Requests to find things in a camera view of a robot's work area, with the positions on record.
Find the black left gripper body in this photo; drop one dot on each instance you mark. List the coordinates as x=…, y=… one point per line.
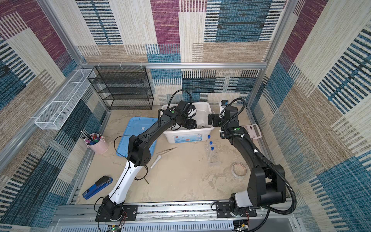
x=187, y=123

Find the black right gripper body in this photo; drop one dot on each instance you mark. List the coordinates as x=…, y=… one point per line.
x=218, y=122

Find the blue-capped test tube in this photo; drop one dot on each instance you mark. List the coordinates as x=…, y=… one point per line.
x=209, y=157
x=209, y=147
x=208, y=142

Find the clear test tube rack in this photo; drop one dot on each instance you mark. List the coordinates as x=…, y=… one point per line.
x=215, y=159

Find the white pestle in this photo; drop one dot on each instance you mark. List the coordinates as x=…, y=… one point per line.
x=156, y=161

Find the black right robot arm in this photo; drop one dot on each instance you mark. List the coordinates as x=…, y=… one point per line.
x=267, y=187

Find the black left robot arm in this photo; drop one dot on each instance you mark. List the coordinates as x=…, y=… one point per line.
x=139, y=155

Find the pink calculator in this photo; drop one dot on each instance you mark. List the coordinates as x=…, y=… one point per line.
x=253, y=131

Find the metal tweezers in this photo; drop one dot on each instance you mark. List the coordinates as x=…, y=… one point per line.
x=166, y=151

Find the white tape roll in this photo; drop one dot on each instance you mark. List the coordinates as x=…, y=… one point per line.
x=239, y=170

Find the pink pen cup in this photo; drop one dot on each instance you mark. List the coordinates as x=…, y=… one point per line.
x=96, y=142

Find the blue black device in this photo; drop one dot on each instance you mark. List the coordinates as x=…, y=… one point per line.
x=97, y=187

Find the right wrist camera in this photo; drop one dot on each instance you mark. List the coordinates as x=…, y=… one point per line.
x=222, y=105

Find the black wire shelf rack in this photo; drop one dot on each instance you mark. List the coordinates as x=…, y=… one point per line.
x=122, y=87

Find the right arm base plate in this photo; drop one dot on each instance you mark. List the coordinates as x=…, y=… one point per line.
x=229, y=210

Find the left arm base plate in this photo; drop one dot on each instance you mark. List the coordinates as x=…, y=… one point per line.
x=118, y=213

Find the white mesh wall basket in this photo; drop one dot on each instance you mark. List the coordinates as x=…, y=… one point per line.
x=54, y=116

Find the aluminium front rail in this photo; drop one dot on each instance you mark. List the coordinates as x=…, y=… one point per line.
x=188, y=216

